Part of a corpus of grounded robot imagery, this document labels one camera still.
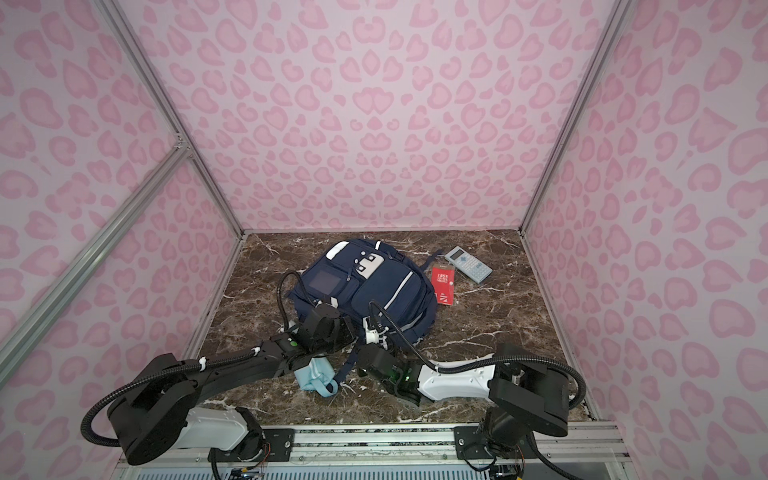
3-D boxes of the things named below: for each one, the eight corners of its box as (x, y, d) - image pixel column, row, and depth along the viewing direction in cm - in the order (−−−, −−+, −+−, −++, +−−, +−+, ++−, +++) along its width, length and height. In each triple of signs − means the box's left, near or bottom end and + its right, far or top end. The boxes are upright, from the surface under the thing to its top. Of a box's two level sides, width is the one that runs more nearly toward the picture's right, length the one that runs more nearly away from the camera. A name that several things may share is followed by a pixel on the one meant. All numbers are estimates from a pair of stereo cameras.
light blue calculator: (478, 284, 106) (479, 281, 104) (444, 257, 114) (445, 253, 113) (492, 273, 109) (493, 270, 107) (458, 247, 117) (459, 243, 116)
